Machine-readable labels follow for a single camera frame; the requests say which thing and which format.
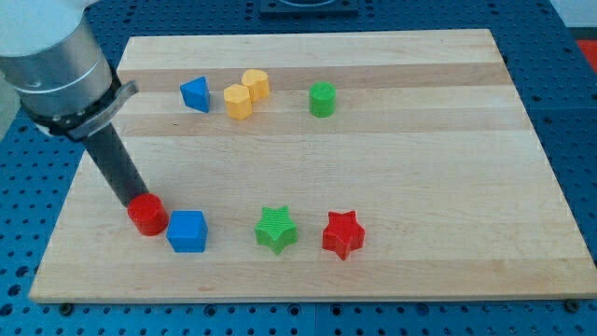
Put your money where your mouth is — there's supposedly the red object at edge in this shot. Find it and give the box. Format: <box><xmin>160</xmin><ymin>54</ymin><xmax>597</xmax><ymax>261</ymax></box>
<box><xmin>576</xmin><ymin>39</ymin><xmax>597</xmax><ymax>72</ymax></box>

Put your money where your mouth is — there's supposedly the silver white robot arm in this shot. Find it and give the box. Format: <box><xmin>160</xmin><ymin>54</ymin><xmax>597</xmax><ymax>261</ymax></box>
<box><xmin>1</xmin><ymin>0</ymin><xmax>138</xmax><ymax>141</ymax></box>

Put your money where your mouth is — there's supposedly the yellow heart block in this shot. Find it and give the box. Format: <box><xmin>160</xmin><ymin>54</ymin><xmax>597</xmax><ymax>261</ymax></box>
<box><xmin>242</xmin><ymin>69</ymin><xmax>271</xmax><ymax>103</ymax></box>

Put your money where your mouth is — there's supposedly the green star block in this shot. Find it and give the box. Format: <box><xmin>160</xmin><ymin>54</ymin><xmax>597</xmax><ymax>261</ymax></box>
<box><xmin>254</xmin><ymin>205</ymin><xmax>298</xmax><ymax>255</ymax></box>

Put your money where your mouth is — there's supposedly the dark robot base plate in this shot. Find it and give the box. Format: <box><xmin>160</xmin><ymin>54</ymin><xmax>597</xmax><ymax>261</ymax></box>
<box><xmin>257</xmin><ymin>0</ymin><xmax>360</xmax><ymax>16</ymax></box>

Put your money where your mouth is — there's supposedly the yellow hexagon block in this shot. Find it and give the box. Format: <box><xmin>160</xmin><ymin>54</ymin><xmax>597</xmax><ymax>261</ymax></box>
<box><xmin>223</xmin><ymin>84</ymin><xmax>253</xmax><ymax>120</ymax></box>

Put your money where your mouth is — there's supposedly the wooden board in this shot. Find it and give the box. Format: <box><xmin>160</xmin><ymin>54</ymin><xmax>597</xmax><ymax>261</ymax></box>
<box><xmin>30</xmin><ymin>29</ymin><xmax>596</xmax><ymax>304</ymax></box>

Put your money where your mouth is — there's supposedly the blue cube block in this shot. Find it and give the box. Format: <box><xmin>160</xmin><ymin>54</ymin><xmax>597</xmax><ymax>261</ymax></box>
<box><xmin>166</xmin><ymin>210</ymin><xmax>208</xmax><ymax>253</ymax></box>

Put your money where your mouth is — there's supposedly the red star block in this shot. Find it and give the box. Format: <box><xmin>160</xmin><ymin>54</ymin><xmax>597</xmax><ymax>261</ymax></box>
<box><xmin>322</xmin><ymin>210</ymin><xmax>366</xmax><ymax>260</ymax></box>

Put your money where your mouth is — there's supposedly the green cylinder block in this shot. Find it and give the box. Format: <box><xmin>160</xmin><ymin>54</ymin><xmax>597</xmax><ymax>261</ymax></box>
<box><xmin>309</xmin><ymin>81</ymin><xmax>336</xmax><ymax>118</ymax></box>

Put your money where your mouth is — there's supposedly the blue triangle block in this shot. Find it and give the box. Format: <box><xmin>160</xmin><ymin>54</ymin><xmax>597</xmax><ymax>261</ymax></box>
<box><xmin>180</xmin><ymin>77</ymin><xmax>211</xmax><ymax>113</ymax></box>

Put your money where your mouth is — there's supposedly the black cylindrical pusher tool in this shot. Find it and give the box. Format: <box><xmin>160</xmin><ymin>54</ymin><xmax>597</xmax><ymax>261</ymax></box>
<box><xmin>83</xmin><ymin>123</ymin><xmax>148</xmax><ymax>208</ymax></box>

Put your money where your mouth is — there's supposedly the red cylinder block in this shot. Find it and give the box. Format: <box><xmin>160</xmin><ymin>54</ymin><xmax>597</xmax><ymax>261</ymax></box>
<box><xmin>127</xmin><ymin>193</ymin><xmax>169</xmax><ymax>236</ymax></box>

